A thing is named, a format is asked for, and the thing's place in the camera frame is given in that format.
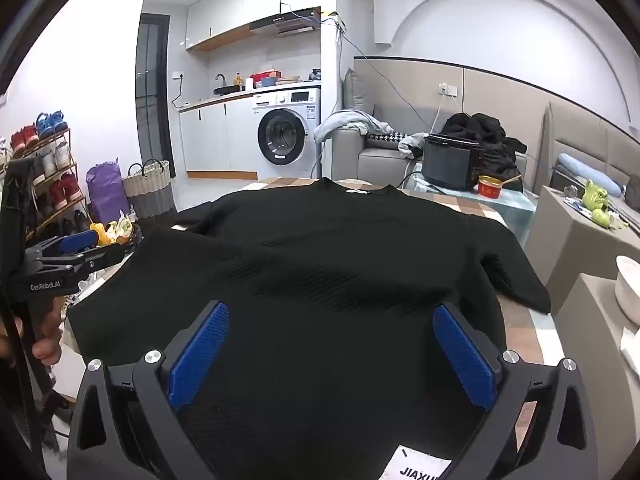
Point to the white wall socket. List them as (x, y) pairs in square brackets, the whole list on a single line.
[(448, 89)]

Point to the white lower cabinets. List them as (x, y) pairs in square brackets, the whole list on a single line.
[(210, 135)]

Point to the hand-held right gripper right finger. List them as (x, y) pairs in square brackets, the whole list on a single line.
[(462, 360)]

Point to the purple bag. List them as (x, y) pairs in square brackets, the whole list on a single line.
[(107, 190)]

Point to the white washing machine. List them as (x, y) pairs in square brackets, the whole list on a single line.
[(287, 105)]

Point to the wooden shoe rack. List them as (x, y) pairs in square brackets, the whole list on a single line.
[(55, 160)]

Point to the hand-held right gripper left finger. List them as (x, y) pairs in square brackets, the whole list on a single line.
[(200, 355)]

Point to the beige cabinet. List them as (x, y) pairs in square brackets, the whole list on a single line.
[(590, 385), (565, 250)]

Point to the white bowl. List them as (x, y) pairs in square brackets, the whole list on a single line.
[(629, 285)]

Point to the white upper cabinets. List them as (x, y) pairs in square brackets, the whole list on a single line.
[(225, 5)]

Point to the black sink with faucet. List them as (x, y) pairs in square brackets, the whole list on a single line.
[(230, 90)]

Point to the red bowl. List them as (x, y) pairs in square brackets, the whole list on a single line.
[(490, 189)]

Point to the small green toy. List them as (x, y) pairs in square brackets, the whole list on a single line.
[(601, 219)]

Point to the green figurine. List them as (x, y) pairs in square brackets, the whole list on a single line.
[(595, 195)]

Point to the white cabinets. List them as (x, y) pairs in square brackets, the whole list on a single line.
[(210, 135), (225, 5)]

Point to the black countertop oven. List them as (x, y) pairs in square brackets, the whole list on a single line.
[(447, 162)]

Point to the black clothes pile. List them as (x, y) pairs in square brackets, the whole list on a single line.
[(480, 130)]

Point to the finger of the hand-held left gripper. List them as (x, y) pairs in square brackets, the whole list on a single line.
[(75, 242), (100, 257)]

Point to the teal covered side table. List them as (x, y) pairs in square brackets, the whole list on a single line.
[(515, 210)]

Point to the checkered tablecloth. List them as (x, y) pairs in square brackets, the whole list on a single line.
[(530, 330)]

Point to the person's left hand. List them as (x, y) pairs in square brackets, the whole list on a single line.
[(47, 335)]

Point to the yellow toy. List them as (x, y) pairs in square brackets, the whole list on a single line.
[(102, 234)]

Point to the grey cushion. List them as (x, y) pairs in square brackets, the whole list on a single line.
[(357, 92)]

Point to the houndstooth cushion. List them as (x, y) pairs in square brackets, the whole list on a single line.
[(390, 137)]

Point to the dark glass door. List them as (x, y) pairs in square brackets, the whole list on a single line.
[(150, 85)]

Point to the woven laundry basket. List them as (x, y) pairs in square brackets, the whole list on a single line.
[(147, 190)]

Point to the range hood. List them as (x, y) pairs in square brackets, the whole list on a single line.
[(285, 22)]

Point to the light blue pillow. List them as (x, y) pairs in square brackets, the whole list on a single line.
[(585, 167)]

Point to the beige sofa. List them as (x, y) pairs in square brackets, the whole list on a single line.
[(380, 160)]

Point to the black knit sweater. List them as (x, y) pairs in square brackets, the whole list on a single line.
[(320, 270)]

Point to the grey garment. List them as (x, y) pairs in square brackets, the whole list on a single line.
[(350, 120)]

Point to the red basin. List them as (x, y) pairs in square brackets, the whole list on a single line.
[(262, 76)]

